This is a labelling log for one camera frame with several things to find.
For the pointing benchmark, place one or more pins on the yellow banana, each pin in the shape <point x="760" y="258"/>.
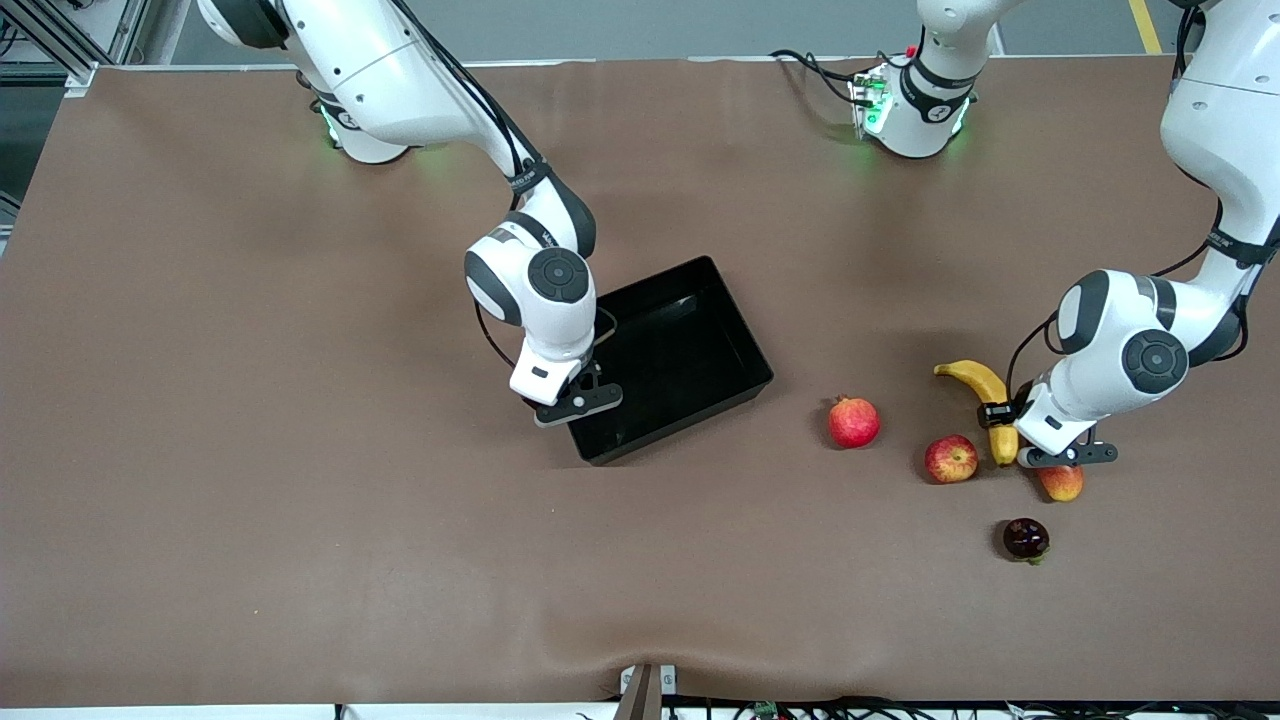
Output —
<point x="975" y="378"/>

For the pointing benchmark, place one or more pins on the red yellow apple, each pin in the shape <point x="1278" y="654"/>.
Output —
<point x="950" y="460"/>

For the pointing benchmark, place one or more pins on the black plastic box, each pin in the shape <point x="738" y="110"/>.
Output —
<point x="680" y="350"/>

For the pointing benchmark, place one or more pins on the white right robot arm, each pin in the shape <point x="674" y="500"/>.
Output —
<point x="400" y="80"/>

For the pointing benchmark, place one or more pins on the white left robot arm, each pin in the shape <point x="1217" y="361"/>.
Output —
<point x="1230" y="120"/>

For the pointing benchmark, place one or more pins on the red yellow mango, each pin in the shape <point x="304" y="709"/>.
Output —
<point x="1062" y="485"/>

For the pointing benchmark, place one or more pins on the dark purple mangosteen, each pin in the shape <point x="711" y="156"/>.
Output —
<point x="1025" y="538"/>

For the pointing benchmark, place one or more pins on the red pomegranate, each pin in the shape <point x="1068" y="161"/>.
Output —
<point x="853" y="424"/>

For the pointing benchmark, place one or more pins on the brown table mat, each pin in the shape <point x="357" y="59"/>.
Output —
<point x="640" y="580"/>

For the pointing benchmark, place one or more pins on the yellow floor tape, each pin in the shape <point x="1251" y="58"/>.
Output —
<point x="1143" y="25"/>

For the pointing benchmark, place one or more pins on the aluminium frame post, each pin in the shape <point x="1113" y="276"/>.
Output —
<point x="60" y="45"/>

